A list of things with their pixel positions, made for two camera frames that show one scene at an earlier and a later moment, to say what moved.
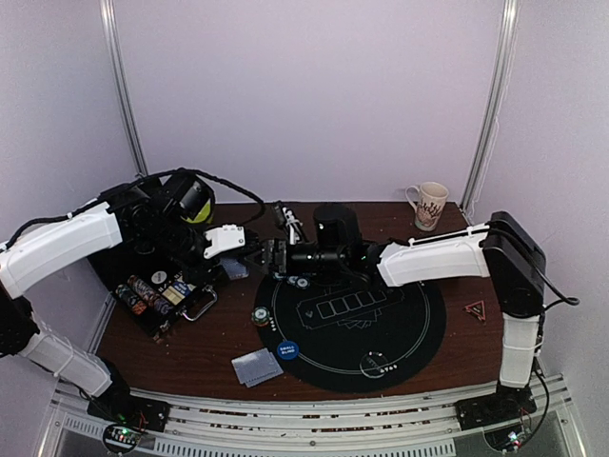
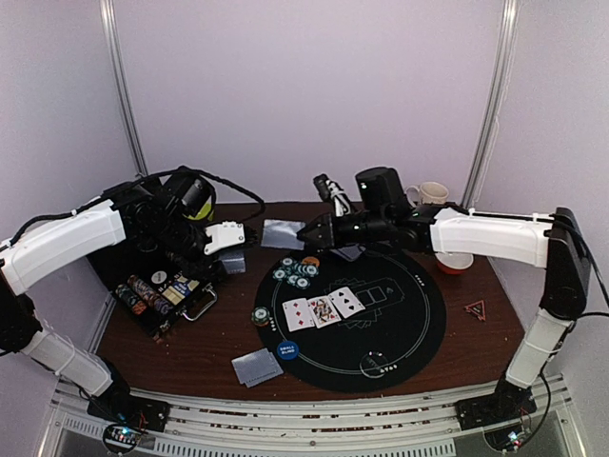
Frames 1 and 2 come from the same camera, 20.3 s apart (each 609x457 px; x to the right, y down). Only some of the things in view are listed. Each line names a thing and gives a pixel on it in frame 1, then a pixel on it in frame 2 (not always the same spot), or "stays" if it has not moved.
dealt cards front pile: (256, 367) stays
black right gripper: (280, 256) → (328, 230)
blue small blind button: (287, 349) stays
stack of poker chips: (261, 316) stays
